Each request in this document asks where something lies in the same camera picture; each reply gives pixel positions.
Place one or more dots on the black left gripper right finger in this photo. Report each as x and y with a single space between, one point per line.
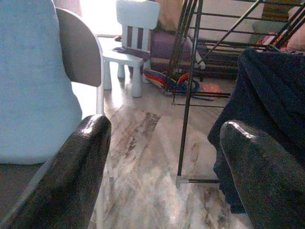
267 179

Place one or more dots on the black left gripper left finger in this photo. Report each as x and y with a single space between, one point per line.
69 174

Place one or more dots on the navy garment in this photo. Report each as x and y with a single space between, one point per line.
269 90

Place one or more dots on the blue chair cushion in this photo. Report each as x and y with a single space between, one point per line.
31 83

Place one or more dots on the pink floor slipper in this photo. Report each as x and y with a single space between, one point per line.
211 87

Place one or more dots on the black metal drying rack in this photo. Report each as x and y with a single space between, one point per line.
188 95

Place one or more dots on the grey folding chair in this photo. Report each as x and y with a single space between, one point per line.
81 47

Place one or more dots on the rainbow striped bag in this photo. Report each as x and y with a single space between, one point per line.
166 80

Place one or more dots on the white kids chair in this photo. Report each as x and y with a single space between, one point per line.
133 31

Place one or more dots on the purple sofa chair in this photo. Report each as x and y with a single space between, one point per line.
166 45

